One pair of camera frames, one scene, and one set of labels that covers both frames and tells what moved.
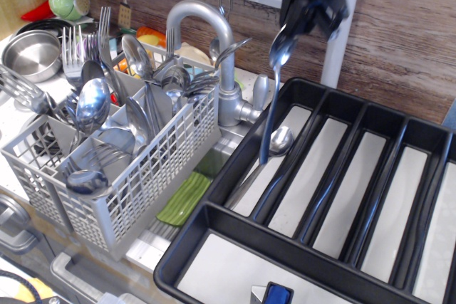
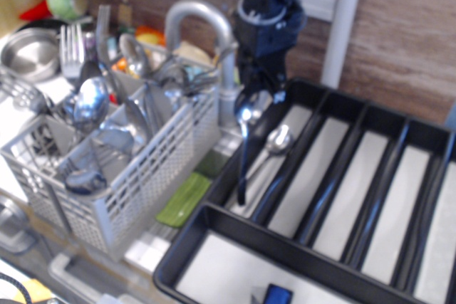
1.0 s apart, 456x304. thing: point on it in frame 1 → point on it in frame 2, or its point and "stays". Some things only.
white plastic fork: (73, 67) stays
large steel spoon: (93, 105) stays
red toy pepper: (41, 12) stays
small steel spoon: (281, 46) → (247, 114)
